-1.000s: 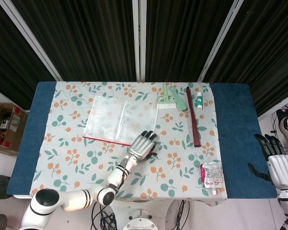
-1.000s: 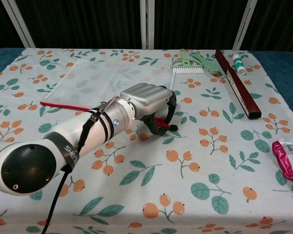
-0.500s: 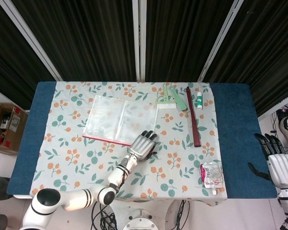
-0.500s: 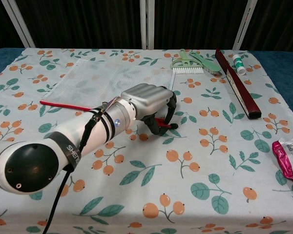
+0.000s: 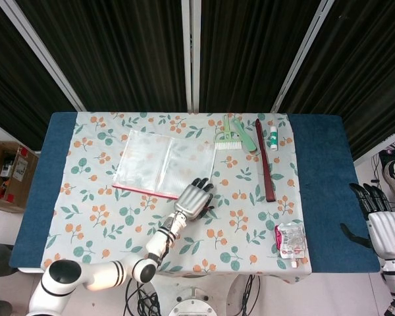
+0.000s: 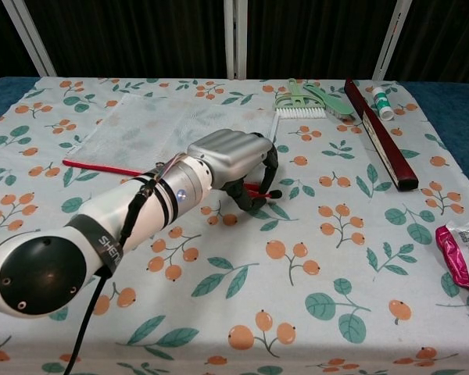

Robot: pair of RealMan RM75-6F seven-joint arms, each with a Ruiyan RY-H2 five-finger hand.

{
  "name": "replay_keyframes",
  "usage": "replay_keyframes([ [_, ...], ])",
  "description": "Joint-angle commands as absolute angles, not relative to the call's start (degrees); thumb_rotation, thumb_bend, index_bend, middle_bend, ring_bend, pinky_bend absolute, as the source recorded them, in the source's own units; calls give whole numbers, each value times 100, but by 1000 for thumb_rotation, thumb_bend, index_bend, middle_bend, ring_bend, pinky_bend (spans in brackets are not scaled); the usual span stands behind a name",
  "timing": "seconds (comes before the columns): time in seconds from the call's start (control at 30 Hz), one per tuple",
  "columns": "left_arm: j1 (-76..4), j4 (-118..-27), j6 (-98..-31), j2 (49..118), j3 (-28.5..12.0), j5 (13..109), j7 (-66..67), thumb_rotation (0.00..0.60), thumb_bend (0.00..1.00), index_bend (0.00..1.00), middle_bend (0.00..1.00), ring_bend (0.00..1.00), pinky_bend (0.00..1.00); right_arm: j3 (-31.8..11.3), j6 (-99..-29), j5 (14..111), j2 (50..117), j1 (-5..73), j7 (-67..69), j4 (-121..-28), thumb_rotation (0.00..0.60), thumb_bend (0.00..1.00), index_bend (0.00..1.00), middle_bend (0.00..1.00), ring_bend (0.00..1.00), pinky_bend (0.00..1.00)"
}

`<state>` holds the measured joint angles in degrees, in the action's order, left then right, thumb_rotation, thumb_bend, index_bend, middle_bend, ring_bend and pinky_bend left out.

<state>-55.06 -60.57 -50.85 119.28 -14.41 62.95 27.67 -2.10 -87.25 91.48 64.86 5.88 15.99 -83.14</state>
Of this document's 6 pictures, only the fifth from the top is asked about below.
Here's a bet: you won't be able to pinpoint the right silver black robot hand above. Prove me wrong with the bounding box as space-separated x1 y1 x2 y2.
340 182 395 258

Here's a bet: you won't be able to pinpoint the black curtain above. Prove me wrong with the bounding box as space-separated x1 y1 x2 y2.
0 0 395 161

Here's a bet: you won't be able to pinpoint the pink white snack packet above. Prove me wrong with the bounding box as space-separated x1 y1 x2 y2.
273 222 307 268

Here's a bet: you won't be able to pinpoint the brown cardboard box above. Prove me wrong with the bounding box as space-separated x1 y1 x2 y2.
0 141 40 214

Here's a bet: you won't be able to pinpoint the black floor cables by sneaker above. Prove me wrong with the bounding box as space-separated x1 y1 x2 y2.
370 141 395 211

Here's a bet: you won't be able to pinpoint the white frame post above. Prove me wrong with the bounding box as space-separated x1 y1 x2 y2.
180 0 201 113
0 0 86 112
271 0 336 113

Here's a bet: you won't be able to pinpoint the blue table mat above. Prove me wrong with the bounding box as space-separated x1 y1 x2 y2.
9 111 381 274

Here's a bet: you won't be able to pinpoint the black cables under robot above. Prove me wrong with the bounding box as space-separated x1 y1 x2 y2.
124 275 261 316

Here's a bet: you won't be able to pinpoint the green brush white bristles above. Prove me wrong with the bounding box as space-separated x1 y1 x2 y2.
215 115 242 151

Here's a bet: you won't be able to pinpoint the clear mesh bag red zipper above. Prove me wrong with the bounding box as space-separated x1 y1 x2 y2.
111 128 217 200

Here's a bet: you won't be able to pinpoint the white green glue stick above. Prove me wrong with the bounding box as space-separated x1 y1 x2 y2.
269 124 279 151

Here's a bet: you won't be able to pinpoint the grey round robot base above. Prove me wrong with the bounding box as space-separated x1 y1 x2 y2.
167 286 217 316

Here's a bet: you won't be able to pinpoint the floral orange green tablecloth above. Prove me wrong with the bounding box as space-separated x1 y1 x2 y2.
39 111 313 286

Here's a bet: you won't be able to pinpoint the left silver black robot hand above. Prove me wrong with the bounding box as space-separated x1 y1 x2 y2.
173 176 215 221

